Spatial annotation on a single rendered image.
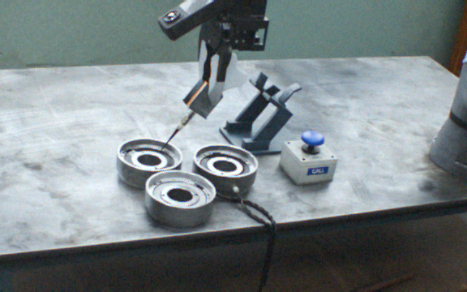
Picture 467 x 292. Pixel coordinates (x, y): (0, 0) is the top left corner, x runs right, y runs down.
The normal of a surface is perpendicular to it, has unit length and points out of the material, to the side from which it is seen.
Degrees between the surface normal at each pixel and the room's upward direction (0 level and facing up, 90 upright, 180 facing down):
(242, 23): 90
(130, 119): 0
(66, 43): 90
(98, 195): 0
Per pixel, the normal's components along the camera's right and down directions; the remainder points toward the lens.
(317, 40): 0.39, 0.48
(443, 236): 0.14, -0.87
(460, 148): -0.57, 0.00
